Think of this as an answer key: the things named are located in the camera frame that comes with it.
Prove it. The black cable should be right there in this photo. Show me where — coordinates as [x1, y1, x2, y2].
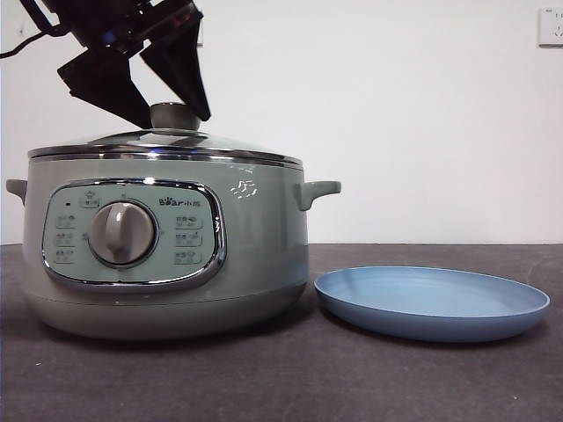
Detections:
[0, 24, 67, 61]

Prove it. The glass lid with round knob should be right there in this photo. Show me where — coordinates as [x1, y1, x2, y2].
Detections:
[26, 102, 304, 167]

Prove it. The pale green electric steamer pot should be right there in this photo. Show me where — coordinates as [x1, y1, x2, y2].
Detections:
[4, 151, 343, 342]

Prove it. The blue plate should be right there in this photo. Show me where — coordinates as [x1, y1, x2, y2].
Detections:
[313, 265, 551, 344]

